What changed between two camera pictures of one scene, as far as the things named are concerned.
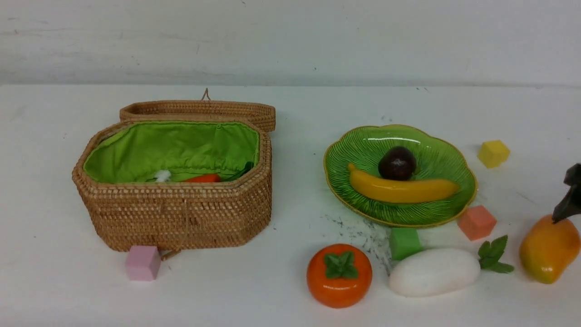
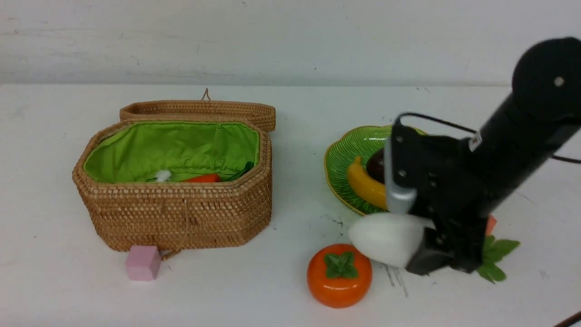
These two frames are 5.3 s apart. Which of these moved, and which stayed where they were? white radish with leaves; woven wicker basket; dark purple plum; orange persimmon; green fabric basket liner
Moved: white radish with leaves; dark purple plum
Stayed: orange persimmon; green fabric basket liner; woven wicker basket
